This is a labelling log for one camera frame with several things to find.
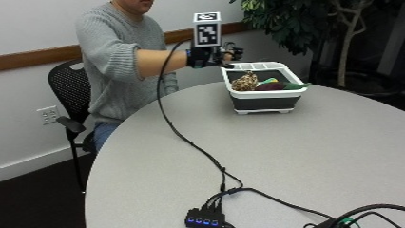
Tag black office chair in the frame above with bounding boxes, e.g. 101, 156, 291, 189
46, 59, 97, 194

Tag white wall outlet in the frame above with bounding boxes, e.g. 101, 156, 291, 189
36, 105, 62, 125

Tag white and black tub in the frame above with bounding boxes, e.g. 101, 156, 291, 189
219, 61, 309, 115

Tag green potted tree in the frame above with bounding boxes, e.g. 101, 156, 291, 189
229, 0, 405, 89

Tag black glove cable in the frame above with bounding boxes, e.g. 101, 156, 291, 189
156, 41, 243, 193

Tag wooden wall rail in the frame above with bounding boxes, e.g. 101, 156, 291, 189
0, 21, 250, 72

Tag spotted brown soft toy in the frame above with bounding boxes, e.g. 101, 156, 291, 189
230, 70, 259, 92

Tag green and yellow soft toy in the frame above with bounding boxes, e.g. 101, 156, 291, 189
257, 77, 279, 87

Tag the person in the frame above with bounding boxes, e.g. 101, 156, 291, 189
74, 0, 180, 152

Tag white marker cube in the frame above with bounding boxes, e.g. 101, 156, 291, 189
192, 11, 222, 48

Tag black usb hub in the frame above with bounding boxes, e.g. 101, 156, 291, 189
184, 207, 227, 228

